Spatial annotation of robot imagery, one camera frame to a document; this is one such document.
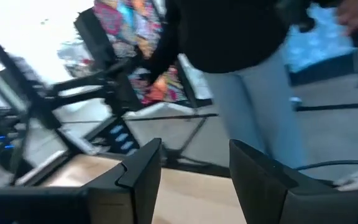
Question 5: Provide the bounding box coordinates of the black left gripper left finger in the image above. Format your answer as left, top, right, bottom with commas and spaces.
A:
84, 138, 163, 224

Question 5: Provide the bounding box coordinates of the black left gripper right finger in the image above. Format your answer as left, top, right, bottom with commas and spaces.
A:
228, 139, 358, 224

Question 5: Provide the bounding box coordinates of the black power strip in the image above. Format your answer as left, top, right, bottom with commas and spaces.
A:
101, 119, 140, 156

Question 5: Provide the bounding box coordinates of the black chair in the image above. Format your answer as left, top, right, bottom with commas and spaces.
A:
42, 7, 144, 118

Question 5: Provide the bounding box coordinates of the person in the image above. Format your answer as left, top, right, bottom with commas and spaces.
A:
137, 0, 315, 170

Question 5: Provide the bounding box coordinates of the colourful patterned fabric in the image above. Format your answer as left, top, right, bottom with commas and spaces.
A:
92, 0, 190, 107

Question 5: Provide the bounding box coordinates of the person's hand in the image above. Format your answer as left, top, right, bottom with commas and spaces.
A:
336, 0, 358, 34

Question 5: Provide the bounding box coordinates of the black floor cable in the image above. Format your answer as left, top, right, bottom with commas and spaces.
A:
293, 159, 358, 172

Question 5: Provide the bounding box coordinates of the black metal table frame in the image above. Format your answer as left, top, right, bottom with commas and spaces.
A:
0, 18, 232, 187

